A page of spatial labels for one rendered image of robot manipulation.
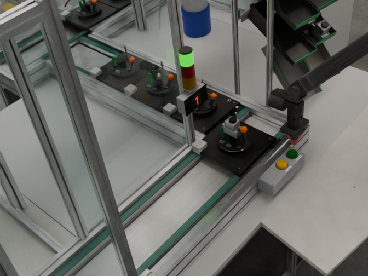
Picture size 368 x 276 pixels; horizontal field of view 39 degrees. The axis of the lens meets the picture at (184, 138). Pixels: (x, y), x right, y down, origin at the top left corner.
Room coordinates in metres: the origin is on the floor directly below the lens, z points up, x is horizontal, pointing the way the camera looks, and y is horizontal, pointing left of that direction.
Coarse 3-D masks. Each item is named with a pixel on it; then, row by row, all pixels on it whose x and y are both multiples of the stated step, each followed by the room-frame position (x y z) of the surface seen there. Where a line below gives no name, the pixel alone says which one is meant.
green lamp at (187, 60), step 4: (192, 52) 1.48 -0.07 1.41; (180, 56) 1.48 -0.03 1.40; (184, 56) 1.47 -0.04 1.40; (188, 56) 1.47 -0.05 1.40; (192, 56) 1.48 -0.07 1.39; (180, 60) 1.48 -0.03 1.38; (184, 60) 1.47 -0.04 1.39; (188, 60) 1.47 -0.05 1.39; (192, 60) 1.48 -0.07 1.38; (180, 64) 1.48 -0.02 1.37; (184, 64) 1.47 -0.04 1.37; (188, 64) 1.47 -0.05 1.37; (192, 64) 1.48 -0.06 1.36
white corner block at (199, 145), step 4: (196, 140) 1.49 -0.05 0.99; (200, 140) 1.49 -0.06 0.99; (192, 144) 1.47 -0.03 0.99; (196, 144) 1.47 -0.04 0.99; (200, 144) 1.47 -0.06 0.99; (204, 144) 1.47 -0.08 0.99; (192, 148) 1.47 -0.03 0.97; (196, 148) 1.46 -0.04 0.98; (200, 148) 1.45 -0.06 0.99; (204, 148) 1.46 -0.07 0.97; (196, 152) 1.46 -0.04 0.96
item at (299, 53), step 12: (264, 0) 1.85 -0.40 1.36; (252, 12) 1.81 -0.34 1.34; (264, 12) 1.87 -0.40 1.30; (276, 12) 1.87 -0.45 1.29; (264, 24) 1.75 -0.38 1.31; (276, 24) 1.81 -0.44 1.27; (288, 24) 1.82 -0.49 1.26; (276, 36) 1.70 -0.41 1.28; (288, 36) 1.76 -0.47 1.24; (300, 36) 1.76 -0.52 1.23; (276, 48) 1.70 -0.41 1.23; (288, 48) 1.70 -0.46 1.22; (300, 48) 1.71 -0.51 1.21; (312, 48) 1.70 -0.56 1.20; (288, 60) 1.64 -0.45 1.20; (300, 60) 1.64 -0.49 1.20
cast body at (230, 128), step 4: (228, 120) 1.48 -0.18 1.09; (232, 120) 1.46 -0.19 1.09; (236, 120) 1.46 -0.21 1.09; (224, 124) 1.50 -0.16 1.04; (228, 124) 1.46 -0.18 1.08; (232, 124) 1.45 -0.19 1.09; (236, 124) 1.45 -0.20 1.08; (224, 128) 1.47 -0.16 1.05; (228, 128) 1.46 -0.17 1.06; (232, 128) 1.44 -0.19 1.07; (236, 128) 1.45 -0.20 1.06; (224, 132) 1.48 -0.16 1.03; (228, 132) 1.46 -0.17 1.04; (232, 132) 1.45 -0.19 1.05; (236, 132) 1.44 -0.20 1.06; (240, 132) 1.45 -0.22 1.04; (232, 136) 1.45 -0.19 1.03; (236, 136) 1.43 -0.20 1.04
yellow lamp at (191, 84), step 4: (184, 80) 1.48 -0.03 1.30; (188, 80) 1.47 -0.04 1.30; (192, 80) 1.47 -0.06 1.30; (184, 84) 1.48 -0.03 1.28; (188, 84) 1.47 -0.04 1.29; (192, 84) 1.47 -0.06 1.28; (196, 84) 1.49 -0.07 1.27; (184, 88) 1.48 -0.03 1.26; (188, 88) 1.47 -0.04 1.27; (192, 88) 1.47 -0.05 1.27
